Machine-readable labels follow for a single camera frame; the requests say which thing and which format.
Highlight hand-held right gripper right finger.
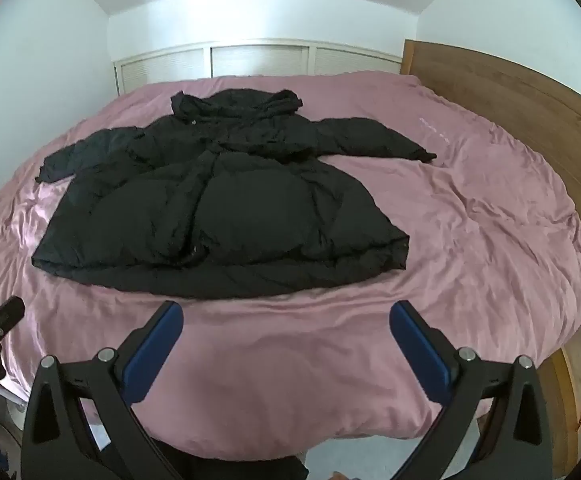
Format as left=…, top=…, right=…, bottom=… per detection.
left=389, top=301, right=554, bottom=480

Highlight white louvered closet doors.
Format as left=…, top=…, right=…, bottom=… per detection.
left=113, top=42, right=404, bottom=96

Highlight black puffer jacket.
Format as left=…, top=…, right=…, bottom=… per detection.
left=31, top=88, right=437, bottom=301

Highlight pink bed cover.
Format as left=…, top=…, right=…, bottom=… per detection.
left=0, top=72, right=581, bottom=446

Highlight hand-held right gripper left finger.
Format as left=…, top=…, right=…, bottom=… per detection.
left=20, top=301, right=185, bottom=480

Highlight wooden bed frame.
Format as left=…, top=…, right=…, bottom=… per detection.
left=401, top=39, right=581, bottom=466

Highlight person's dark trousers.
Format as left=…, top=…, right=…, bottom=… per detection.
left=153, top=437, right=311, bottom=480

